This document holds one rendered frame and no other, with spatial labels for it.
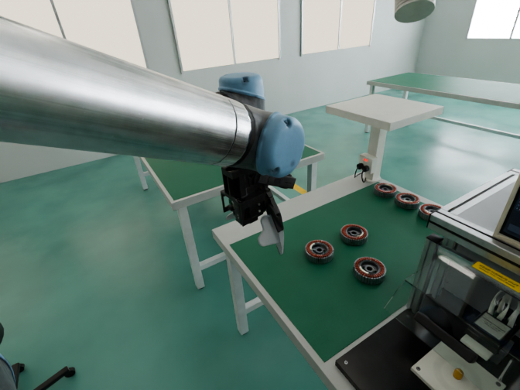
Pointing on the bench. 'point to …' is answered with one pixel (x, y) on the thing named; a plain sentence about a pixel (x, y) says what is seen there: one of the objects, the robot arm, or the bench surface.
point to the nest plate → (439, 374)
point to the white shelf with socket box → (381, 124)
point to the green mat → (338, 267)
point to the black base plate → (385, 360)
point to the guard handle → (446, 338)
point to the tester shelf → (480, 221)
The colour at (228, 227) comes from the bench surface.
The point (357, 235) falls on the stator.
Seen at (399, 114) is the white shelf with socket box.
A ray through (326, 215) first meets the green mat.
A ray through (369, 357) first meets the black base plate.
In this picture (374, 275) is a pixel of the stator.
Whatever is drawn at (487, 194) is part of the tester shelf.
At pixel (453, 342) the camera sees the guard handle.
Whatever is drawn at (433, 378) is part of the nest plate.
